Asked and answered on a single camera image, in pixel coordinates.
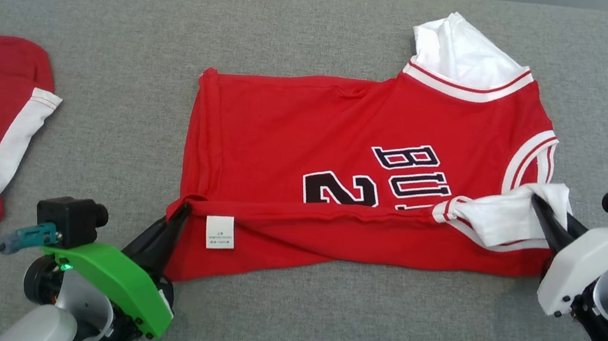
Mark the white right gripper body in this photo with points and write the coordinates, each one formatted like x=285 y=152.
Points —
x=583 y=257

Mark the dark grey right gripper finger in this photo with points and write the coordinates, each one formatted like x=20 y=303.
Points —
x=575 y=227
x=553 y=231

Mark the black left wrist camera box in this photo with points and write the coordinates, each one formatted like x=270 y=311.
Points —
x=67 y=218

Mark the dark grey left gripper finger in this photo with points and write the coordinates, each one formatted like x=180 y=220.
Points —
x=169 y=253
x=160 y=228

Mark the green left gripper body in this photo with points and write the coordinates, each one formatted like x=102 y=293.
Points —
x=121 y=282

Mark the red basketball jersey white trim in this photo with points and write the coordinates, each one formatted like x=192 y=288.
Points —
x=298 y=133

